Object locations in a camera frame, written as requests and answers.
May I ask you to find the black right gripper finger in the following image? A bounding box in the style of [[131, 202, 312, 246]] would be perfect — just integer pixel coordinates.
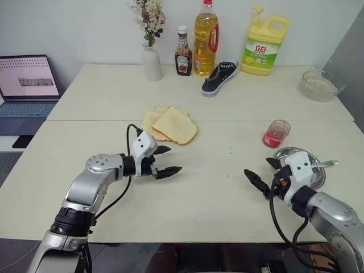
[[243, 168, 270, 197], [265, 158, 283, 172]]

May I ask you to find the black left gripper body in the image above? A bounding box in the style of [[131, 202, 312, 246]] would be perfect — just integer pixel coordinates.
[[140, 154, 159, 180]]

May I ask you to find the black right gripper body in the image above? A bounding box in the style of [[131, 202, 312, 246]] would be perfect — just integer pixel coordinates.
[[263, 160, 291, 200]]

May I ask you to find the toast bread slice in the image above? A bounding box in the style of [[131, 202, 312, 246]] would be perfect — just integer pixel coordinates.
[[141, 110, 169, 143], [154, 105, 190, 117], [151, 106, 198, 146]]

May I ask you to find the glass with red liquid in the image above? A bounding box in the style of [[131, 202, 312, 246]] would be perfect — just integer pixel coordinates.
[[262, 119, 291, 149]]

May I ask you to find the round metal plate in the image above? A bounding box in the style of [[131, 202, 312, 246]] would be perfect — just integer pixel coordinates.
[[273, 146, 328, 191]]

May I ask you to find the metal spoon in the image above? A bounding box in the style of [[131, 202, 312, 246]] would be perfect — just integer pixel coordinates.
[[309, 160, 340, 169]]

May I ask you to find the white ceramic vase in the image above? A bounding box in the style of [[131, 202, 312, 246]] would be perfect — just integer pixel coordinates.
[[140, 44, 164, 82]]

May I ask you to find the black canvas sneaker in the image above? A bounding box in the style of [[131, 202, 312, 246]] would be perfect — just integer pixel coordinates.
[[200, 59, 239, 98]]

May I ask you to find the clear glass bowl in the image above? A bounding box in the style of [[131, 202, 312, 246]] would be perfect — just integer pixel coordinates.
[[299, 69, 346, 102]]

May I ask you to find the ketchup bottle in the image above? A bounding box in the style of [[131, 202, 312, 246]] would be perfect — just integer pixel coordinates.
[[175, 25, 194, 77]]

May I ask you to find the yellow dish detergent bottle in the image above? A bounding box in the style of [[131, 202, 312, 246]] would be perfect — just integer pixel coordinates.
[[240, 6, 291, 77]]

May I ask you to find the cooking oil bottle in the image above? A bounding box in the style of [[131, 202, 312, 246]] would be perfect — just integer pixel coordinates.
[[193, 0, 221, 77]]

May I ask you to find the dried flower bouquet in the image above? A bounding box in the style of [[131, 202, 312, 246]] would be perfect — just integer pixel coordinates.
[[126, 0, 166, 48]]

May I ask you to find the open grey laptop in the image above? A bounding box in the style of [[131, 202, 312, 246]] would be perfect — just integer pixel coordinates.
[[0, 54, 61, 136]]

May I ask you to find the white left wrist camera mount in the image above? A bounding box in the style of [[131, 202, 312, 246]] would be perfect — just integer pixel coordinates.
[[130, 131, 159, 177]]

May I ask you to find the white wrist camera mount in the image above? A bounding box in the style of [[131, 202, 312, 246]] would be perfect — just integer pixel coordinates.
[[130, 131, 159, 177], [280, 152, 317, 204]]

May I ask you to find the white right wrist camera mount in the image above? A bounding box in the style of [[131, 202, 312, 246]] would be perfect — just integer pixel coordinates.
[[280, 152, 317, 204]]

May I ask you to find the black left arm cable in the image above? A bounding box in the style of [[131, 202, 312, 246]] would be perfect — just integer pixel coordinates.
[[81, 123, 146, 273]]

